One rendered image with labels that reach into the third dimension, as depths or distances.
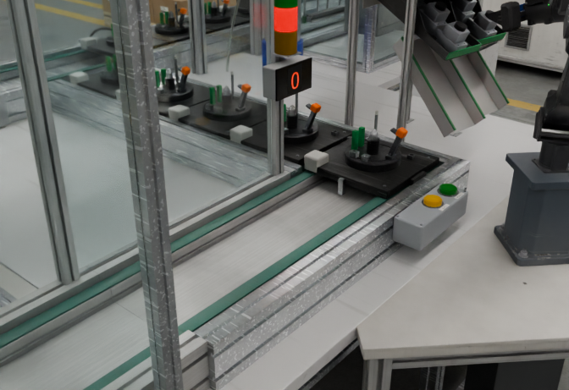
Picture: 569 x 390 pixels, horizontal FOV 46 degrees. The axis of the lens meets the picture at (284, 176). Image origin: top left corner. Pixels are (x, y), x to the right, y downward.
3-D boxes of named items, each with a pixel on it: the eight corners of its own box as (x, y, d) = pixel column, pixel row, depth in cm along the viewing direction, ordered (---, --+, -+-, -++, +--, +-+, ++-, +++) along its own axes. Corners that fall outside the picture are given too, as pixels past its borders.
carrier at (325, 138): (354, 138, 182) (356, 94, 176) (298, 167, 165) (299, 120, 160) (286, 117, 196) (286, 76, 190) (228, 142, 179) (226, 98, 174)
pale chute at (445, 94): (474, 125, 180) (486, 118, 177) (444, 137, 173) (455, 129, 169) (423, 37, 185) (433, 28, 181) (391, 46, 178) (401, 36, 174)
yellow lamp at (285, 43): (301, 52, 146) (301, 29, 144) (287, 57, 142) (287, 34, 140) (284, 47, 149) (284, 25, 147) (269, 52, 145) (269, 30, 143)
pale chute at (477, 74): (498, 110, 191) (510, 102, 187) (470, 121, 183) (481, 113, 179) (450, 27, 195) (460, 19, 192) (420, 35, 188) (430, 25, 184)
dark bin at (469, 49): (477, 52, 172) (491, 28, 167) (445, 61, 165) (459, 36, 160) (406, -10, 185) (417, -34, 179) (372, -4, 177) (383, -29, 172)
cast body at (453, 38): (462, 53, 169) (476, 30, 164) (451, 57, 166) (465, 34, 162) (440, 34, 173) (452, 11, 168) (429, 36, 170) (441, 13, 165)
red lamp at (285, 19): (301, 29, 144) (302, 6, 141) (287, 33, 140) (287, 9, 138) (284, 25, 147) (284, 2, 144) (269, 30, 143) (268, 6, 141)
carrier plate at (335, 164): (439, 164, 167) (439, 156, 166) (386, 200, 151) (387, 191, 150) (359, 140, 181) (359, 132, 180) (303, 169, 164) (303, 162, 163)
